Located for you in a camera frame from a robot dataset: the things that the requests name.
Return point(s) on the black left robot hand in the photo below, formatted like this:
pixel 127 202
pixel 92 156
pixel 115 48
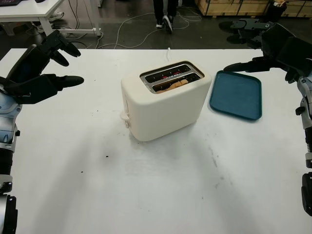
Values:
pixel 26 63

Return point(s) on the blue plastic tray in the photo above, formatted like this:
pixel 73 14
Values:
pixel 235 97

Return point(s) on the cream two-slot toaster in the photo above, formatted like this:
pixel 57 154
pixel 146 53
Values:
pixel 168 114

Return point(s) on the person in black trousers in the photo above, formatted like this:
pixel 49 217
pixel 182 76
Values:
pixel 158 12

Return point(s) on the dark laptop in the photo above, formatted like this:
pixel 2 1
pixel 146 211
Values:
pixel 9 2

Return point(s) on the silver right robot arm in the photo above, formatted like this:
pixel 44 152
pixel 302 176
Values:
pixel 307 97

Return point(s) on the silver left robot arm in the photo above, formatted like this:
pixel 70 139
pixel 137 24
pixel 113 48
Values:
pixel 7 136

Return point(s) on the toast slice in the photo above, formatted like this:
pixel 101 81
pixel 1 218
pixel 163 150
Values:
pixel 179 84

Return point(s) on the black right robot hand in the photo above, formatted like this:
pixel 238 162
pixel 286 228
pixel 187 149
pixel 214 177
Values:
pixel 275 36

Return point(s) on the white office desk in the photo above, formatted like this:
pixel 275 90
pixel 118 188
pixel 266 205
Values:
pixel 24 11

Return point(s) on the wooden shipping crate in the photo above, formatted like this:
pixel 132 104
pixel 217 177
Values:
pixel 231 8

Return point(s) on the black waste bin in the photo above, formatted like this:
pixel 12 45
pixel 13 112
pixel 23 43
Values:
pixel 276 9

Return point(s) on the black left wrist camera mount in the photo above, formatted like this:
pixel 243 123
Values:
pixel 29 92

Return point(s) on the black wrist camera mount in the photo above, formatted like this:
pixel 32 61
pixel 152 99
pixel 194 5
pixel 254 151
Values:
pixel 295 53
pixel 29 92

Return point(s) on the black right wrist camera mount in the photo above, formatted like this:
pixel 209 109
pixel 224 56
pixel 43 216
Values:
pixel 295 53

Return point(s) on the grey box under desk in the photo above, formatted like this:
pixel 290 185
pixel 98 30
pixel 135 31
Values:
pixel 8 29

